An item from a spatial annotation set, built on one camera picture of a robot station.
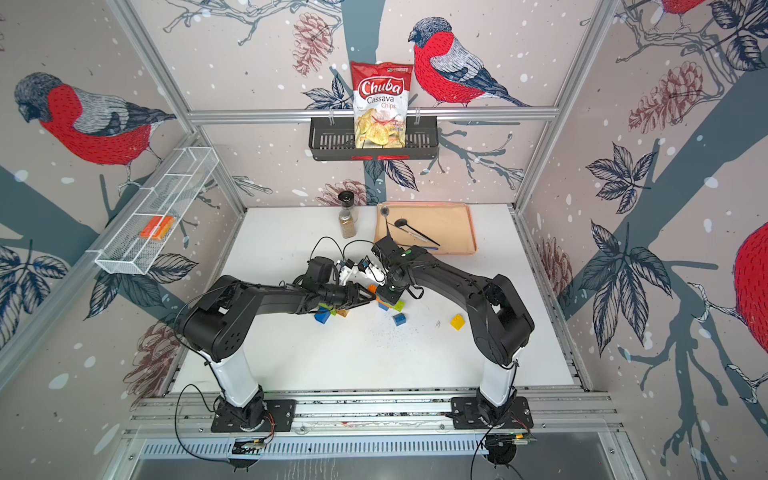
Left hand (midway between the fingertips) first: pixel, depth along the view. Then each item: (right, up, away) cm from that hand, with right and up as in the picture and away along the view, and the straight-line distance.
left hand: (376, 295), depth 88 cm
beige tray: (+25, +21, +26) cm, 42 cm away
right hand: (+4, +1, +1) cm, 4 cm away
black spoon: (+9, +23, +27) cm, 36 cm away
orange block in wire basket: (-52, +20, -16) cm, 58 cm away
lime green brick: (+7, -3, -1) cm, 8 cm away
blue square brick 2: (+7, -7, -1) cm, 10 cm away
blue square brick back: (+2, -4, +3) cm, 5 cm away
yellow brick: (+25, -8, 0) cm, 26 cm away
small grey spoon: (+2, +28, +30) cm, 40 cm away
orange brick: (-1, +2, +2) cm, 3 cm away
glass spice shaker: (-12, +26, +18) cm, 34 cm away
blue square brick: (-16, -6, -1) cm, 17 cm away
